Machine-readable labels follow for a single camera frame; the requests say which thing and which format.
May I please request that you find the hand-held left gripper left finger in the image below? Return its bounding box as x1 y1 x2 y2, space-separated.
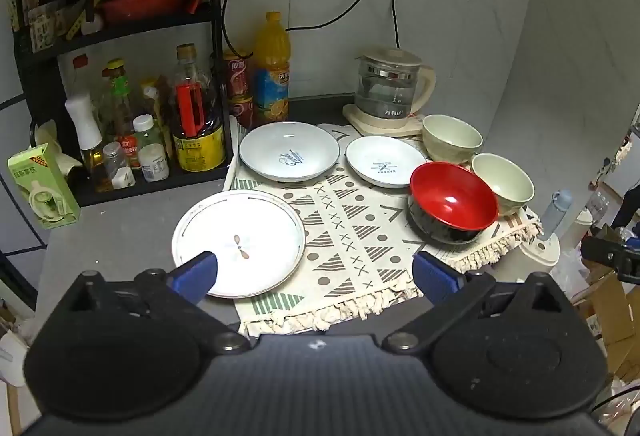
64 251 252 355

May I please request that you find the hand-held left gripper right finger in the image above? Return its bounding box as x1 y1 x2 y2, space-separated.
381 251 577 354

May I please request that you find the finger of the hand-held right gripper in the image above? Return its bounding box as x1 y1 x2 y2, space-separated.
580 236 640 285

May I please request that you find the red and black bowl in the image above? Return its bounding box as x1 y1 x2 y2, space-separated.
407 161 500 245

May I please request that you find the cream ceramic bowl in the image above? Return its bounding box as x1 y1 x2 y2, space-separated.
470 153 536 217
421 114 484 165

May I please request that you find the small deep white plate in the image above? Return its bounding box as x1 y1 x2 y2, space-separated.
344 135 428 189

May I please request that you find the large deep white plate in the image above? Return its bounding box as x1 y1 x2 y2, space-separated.
238 121 342 183

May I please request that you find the cardboard box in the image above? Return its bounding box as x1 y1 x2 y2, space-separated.
570 273 640 384

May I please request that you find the blue cap bottle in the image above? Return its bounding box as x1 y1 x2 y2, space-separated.
539 189 574 243

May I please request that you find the white cylinder container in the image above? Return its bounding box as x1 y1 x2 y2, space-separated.
499 235 562 287

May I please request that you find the patterned fringed placemat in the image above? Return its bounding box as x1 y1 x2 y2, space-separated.
222 122 544 337

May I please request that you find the white seasoning jar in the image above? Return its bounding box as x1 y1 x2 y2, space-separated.
138 143 171 183

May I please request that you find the small clear seasoning jar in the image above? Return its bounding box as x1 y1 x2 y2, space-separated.
102 141 136 191

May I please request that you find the large soy sauce bottle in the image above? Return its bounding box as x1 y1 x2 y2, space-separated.
171 44 227 173

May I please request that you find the white cap green bottle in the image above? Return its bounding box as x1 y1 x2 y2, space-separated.
132 114 166 151

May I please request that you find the red drink can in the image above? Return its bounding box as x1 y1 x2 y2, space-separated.
222 49 254 99
228 95 256 129

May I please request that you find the cream kettle base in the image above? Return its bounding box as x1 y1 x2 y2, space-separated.
342 102 427 137

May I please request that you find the green paper carton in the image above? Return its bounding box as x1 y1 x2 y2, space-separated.
6 143 82 231

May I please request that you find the green label sauce bottle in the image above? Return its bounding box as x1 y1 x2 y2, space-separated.
102 58 142 169

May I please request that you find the white top oil sprayer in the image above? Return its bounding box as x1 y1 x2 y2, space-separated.
64 92 109 193

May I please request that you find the glass electric kettle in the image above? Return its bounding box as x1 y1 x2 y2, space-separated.
354 46 437 127

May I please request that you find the cream paper towel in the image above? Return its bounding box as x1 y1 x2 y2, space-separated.
32 119 84 177

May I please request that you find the orange juice bottle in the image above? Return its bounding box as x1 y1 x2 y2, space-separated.
252 11 292 125

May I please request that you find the red plastic tray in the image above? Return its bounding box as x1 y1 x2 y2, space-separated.
97 0 192 25

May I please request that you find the black metal shelf rack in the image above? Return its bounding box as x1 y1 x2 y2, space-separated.
7 0 242 208

